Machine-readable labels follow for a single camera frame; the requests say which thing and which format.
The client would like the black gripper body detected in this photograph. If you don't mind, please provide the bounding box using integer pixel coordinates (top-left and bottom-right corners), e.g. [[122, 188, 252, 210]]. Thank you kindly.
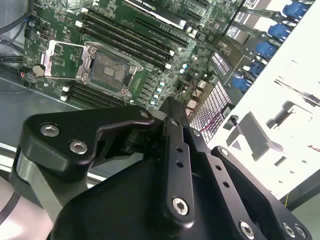
[[48, 126, 236, 240]]

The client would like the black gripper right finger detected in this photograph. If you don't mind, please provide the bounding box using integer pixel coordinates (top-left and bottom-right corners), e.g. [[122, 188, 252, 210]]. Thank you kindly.
[[176, 98, 314, 240]]

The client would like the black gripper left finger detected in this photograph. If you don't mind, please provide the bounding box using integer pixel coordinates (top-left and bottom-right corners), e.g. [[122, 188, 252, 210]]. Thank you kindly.
[[18, 96, 197, 230]]

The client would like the metal socket cover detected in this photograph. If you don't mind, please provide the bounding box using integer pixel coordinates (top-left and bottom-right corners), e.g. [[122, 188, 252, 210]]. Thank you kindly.
[[41, 39, 93, 83]]

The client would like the thin metal locking lever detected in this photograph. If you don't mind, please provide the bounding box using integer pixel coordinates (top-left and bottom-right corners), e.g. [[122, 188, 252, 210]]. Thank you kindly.
[[122, 63, 146, 95]]

